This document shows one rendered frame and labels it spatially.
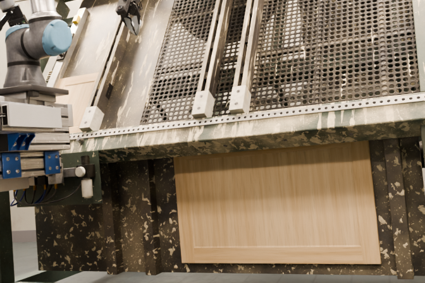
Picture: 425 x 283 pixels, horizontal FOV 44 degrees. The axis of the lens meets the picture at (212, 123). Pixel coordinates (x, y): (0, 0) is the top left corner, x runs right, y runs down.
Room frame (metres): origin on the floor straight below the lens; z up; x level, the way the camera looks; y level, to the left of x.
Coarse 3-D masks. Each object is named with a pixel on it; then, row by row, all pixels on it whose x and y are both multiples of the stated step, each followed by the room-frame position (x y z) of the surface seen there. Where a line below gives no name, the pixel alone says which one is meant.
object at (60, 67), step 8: (80, 16) 3.04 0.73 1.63; (80, 24) 3.02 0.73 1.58; (72, 32) 2.98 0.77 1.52; (80, 32) 3.02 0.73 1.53; (72, 40) 2.94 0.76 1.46; (72, 48) 2.94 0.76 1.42; (56, 64) 2.87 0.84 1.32; (64, 64) 2.86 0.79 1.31; (56, 72) 2.83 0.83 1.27; (64, 72) 2.86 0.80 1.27; (56, 80) 2.80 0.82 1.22
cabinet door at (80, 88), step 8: (64, 80) 2.79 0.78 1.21; (72, 80) 2.77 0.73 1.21; (80, 80) 2.74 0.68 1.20; (88, 80) 2.71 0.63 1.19; (64, 88) 2.76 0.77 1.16; (72, 88) 2.73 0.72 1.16; (80, 88) 2.70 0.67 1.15; (88, 88) 2.68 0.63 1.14; (64, 96) 2.72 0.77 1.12; (72, 96) 2.70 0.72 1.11; (80, 96) 2.67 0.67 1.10; (88, 96) 2.64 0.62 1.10; (72, 104) 2.66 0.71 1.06; (80, 104) 2.63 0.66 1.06; (80, 112) 2.60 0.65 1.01; (80, 120) 2.56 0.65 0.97; (72, 128) 2.55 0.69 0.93
